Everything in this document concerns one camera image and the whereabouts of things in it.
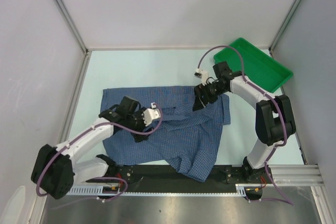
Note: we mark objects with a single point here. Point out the green plastic tray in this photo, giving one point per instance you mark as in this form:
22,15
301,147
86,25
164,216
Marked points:
260,68

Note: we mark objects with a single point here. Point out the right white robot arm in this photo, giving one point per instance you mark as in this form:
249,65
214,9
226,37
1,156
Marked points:
274,116

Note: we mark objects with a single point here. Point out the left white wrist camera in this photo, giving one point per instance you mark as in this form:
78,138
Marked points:
151,114

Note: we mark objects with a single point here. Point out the aluminium frame rail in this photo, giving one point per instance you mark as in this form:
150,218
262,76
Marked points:
288,174

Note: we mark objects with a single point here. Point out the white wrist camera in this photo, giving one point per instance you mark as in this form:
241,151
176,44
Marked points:
201,74
151,114

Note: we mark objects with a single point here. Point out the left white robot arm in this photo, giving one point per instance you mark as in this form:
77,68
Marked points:
58,168

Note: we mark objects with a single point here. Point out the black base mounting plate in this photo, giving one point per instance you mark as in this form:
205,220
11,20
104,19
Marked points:
164,178

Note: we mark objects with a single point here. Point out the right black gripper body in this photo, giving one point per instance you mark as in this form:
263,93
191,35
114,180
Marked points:
211,91

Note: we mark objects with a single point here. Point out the blue checkered long sleeve shirt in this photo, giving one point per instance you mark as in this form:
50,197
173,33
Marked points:
188,140

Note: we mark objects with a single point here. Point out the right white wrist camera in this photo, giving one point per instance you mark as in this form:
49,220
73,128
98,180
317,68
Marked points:
201,74

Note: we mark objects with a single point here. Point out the grey slotted cable duct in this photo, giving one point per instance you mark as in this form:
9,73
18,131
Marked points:
112,190

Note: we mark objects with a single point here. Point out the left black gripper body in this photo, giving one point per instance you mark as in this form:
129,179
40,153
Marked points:
136,122

